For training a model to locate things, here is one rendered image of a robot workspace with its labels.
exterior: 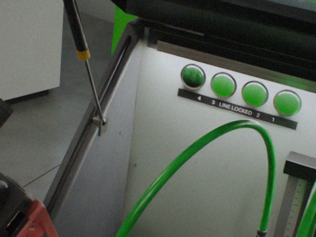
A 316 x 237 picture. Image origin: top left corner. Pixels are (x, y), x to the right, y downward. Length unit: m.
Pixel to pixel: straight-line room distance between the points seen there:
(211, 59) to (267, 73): 0.10
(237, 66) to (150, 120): 0.24
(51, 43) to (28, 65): 0.21
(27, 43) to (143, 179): 2.70
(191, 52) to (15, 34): 2.80
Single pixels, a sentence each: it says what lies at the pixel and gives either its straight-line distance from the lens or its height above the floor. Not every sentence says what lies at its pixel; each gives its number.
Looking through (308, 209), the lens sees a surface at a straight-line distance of 0.85.
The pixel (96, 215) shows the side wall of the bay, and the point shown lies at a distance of 1.22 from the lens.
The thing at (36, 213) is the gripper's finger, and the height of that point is 1.38.
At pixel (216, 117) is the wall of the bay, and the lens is 1.16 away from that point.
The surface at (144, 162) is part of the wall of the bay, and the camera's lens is 1.27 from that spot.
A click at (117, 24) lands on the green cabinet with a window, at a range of 4.03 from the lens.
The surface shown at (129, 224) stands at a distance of 0.83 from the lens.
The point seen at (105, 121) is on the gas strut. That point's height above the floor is 1.31.
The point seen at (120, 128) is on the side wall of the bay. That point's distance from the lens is 1.18.
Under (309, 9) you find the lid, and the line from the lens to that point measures 0.86.
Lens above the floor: 1.82
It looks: 27 degrees down
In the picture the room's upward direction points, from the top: 8 degrees clockwise
